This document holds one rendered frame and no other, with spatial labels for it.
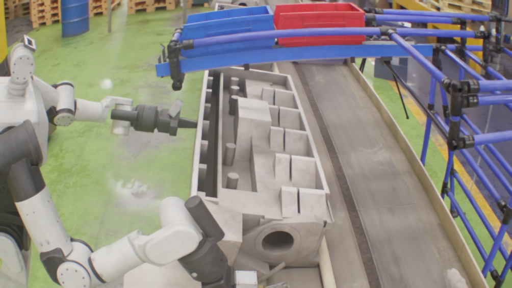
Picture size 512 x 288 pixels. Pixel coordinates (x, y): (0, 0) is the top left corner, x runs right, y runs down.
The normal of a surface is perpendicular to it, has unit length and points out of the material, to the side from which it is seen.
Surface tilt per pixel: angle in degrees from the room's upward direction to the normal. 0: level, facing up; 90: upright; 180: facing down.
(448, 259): 2
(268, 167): 10
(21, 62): 96
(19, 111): 50
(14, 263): 90
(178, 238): 84
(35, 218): 77
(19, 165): 72
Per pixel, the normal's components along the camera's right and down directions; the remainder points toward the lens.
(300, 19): 0.05, 0.51
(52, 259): 0.19, 0.25
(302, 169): 0.18, -0.52
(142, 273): 0.00, -0.88
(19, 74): 0.54, 0.49
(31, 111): 0.58, -0.33
